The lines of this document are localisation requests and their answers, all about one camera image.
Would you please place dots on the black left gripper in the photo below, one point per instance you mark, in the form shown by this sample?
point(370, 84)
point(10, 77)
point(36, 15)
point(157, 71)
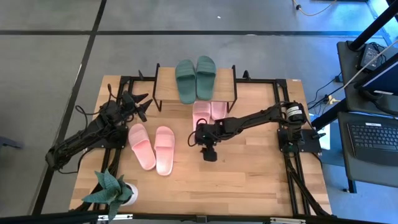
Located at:
point(130, 102)

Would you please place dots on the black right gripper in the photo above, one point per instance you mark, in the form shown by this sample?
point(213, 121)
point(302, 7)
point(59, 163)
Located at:
point(206, 135)

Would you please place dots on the pink rubber slide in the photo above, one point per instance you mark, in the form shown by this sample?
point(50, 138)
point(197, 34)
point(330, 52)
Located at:
point(164, 152)
point(141, 146)
point(201, 112)
point(218, 110)

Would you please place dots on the green rubber slide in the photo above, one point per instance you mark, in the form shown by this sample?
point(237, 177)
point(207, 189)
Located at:
point(206, 79)
point(185, 84)

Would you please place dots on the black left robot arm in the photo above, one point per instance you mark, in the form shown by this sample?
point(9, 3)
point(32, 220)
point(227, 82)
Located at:
point(77, 140)

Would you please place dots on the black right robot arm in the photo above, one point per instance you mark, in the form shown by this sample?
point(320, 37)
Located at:
point(248, 119)

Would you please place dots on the white plant pot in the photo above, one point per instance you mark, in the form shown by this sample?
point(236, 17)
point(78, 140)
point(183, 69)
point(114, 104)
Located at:
point(133, 194)

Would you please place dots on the green artificial plant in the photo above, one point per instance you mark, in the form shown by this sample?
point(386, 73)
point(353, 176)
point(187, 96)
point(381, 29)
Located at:
point(107, 189)

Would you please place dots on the black metal beam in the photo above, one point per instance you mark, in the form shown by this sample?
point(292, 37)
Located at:
point(329, 115)
point(373, 28)

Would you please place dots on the yellow and white plug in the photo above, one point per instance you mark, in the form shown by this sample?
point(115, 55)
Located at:
point(330, 99)

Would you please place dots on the dark chair base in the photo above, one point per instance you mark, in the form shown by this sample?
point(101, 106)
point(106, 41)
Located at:
point(9, 143)

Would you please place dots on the dark grey desk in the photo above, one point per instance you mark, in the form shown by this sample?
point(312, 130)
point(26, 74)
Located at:
point(345, 168)
point(348, 77)

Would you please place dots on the black rig crossbar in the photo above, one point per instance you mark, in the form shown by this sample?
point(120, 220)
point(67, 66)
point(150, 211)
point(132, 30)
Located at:
point(46, 217)

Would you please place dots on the black computer keyboard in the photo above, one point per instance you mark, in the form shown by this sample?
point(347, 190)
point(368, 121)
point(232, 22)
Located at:
point(373, 140)

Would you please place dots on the black power adapter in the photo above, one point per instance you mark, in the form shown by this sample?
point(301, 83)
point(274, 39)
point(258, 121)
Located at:
point(371, 56)

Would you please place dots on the black flat monitor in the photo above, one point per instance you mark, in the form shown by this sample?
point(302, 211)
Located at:
point(382, 77)

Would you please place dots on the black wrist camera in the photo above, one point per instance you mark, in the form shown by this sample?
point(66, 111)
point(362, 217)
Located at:
point(210, 155)

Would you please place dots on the wooden shelf with black frame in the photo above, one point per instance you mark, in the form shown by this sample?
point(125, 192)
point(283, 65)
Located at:
point(166, 88)

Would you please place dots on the silver metal bracket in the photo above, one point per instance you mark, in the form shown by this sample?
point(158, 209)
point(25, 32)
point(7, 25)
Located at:
point(115, 217)
point(287, 220)

